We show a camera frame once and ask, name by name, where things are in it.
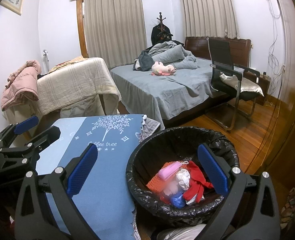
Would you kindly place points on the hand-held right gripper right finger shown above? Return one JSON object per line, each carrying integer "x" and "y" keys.
{"x": 212, "y": 172}

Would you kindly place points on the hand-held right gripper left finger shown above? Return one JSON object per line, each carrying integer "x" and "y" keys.
{"x": 82, "y": 172}

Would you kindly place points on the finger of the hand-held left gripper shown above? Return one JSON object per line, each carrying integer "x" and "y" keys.
{"x": 26, "y": 125}
{"x": 47, "y": 136}

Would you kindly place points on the pair of red gloves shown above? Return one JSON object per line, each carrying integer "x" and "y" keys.
{"x": 197, "y": 177}

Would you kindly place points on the white cloth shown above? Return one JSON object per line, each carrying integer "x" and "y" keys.
{"x": 183, "y": 178}

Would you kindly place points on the pink bag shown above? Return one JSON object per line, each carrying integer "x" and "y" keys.
{"x": 168, "y": 171}

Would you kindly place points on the blue plastic bag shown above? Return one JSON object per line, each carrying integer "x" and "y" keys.
{"x": 177, "y": 201}

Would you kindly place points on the orange foam net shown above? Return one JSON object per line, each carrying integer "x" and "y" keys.
{"x": 155, "y": 183}

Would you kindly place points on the black-lined trash bin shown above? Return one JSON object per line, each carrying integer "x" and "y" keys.
{"x": 162, "y": 140}

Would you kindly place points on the pink padded jacket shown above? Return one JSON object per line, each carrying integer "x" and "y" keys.
{"x": 22, "y": 85}

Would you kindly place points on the beige quilt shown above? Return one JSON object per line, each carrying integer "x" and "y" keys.
{"x": 75, "y": 85}

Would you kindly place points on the white plastic sack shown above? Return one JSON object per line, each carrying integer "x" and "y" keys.
{"x": 180, "y": 232}

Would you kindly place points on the tan cloth pile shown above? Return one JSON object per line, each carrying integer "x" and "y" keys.
{"x": 67, "y": 63}

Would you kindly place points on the grey quilted pad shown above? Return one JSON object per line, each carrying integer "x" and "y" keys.
{"x": 150, "y": 130}

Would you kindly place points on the patterned cloth bag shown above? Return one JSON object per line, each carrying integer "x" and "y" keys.
{"x": 293, "y": 205}

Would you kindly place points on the shiny beige cushion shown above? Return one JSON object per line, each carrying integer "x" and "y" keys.
{"x": 242, "y": 85}

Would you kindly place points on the bed with grey sheet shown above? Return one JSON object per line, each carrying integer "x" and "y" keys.
{"x": 162, "y": 92}

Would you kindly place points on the dark wooden nightstand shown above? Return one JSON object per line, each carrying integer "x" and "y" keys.
{"x": 263, "y": 87}

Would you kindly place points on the pink plush toy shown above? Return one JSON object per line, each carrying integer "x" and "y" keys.
{"x": 162, "y": 68}

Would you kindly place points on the black office chair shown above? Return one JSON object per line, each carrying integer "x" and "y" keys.
{"x": 220, "y": 52}

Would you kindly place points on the dark clothes heap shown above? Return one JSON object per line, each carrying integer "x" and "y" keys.
{"x": 143, "y": 61}

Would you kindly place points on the black coat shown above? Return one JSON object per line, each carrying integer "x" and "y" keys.
{"x": 158, "y": 36}

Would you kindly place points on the wooden coat rack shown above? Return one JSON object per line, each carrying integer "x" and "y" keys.
{"x": 160, "y": 20}

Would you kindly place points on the beige curtain over bed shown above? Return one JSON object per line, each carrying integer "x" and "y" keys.
{"x": 210, "y": 10}

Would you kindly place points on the wooden window frame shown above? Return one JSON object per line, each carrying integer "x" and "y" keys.
{"x": 81, "y": 30}

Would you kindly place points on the beige curtain with window frame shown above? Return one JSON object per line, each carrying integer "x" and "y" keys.
{"x": 115, "y": 30}

